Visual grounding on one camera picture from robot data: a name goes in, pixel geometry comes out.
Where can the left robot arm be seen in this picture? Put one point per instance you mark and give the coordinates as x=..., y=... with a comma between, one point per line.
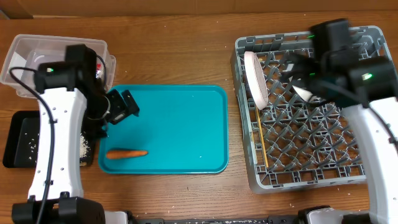
x=67, y=92

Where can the white round plate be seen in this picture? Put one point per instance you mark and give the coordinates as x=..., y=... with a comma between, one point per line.
x=256, y=79

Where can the red snack wrapper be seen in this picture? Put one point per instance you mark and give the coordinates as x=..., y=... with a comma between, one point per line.
x=99, y=70

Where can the clear plastic bin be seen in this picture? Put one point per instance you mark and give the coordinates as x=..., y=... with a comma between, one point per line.
x=31, y=50

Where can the orange carrot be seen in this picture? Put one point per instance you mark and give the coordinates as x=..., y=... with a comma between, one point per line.
x=124, y=154

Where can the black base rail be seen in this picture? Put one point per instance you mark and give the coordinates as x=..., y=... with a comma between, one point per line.
x=321, y=214

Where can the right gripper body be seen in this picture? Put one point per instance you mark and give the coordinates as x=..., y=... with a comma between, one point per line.
x=305, y=73

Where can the teal serving tray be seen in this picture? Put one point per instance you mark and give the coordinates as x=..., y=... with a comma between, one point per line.
x=184, y=129

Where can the black tray bin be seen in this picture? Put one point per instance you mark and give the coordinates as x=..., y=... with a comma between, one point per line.
x=22, y=145

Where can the grey dishwasher rack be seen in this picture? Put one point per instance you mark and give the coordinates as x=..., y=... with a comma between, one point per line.
x=307, y=144

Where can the wooden chopstick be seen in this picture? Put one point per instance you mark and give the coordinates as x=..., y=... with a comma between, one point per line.
x=261, y=136

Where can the white bowl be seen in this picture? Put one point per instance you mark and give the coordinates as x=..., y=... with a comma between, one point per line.
x=303, y=91

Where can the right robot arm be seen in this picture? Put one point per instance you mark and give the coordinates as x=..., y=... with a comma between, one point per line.
x=366, y=92

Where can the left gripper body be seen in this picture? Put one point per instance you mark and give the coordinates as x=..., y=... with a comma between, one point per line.
x=118, y=108

